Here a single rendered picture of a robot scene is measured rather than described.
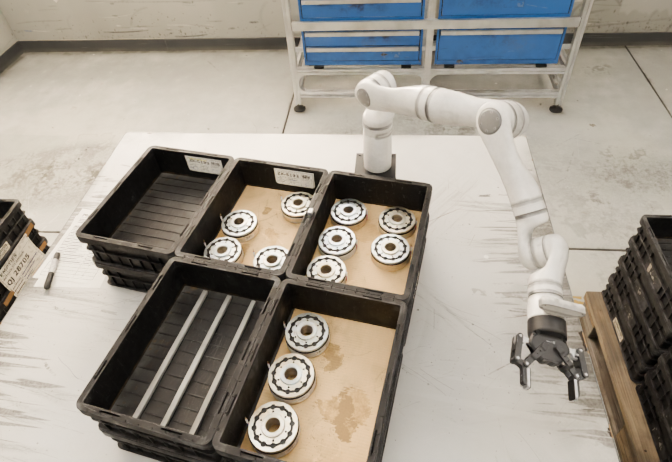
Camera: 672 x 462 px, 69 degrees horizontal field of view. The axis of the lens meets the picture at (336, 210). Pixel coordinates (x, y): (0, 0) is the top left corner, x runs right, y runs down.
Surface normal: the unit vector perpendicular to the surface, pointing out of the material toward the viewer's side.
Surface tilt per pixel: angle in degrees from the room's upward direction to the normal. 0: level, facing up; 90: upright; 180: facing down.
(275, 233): 0
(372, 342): 0
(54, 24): 90
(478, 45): 90
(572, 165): 0
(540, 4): 90
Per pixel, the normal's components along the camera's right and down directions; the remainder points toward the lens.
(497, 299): -0.06, -0.70
